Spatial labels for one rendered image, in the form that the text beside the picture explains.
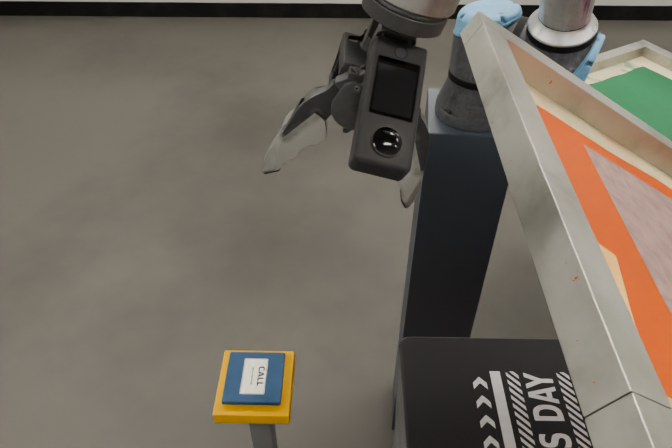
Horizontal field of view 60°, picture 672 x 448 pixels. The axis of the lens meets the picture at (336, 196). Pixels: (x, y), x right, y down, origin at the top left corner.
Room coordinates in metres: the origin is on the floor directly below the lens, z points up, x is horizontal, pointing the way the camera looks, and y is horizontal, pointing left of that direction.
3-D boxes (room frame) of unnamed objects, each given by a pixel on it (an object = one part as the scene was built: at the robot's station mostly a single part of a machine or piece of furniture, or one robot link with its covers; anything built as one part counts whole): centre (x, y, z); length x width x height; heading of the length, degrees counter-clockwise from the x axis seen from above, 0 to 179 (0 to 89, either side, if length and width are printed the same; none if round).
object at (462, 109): (1.05, -0.28, 1.25); 0.15 x 0.15 x 0.10
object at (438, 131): (1.05, -0.28, 0.60); 0.18 x 0.18 x 1.20; 83
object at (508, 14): (1.05, -0.29, 1.37); 0.13 x 0.12 x 0.14; 59
